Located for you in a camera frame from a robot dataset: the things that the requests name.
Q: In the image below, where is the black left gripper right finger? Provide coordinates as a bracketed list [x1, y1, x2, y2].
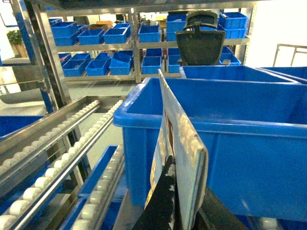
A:
[194, 186, 248, 230]

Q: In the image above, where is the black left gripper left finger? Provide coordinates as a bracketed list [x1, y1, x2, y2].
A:
[136, 156, 176, 230]

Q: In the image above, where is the flower gift bag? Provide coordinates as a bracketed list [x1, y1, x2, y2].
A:
[145, 71, 209, 230]

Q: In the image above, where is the large blue plastic bin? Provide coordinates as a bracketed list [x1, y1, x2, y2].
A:
[114, 78, 307, 222]

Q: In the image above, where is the black mesh office chair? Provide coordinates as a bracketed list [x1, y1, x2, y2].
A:
[176, 11, 225, 66]

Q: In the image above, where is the steel shelving rack with bins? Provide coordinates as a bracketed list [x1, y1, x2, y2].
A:
[10, 0, 257, 85]

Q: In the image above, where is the potted green plant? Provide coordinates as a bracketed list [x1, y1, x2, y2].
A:
[7, 30, 23, 46]

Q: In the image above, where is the white roller conveyor rail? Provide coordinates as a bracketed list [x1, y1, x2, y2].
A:
[0, 100, 123, 230]

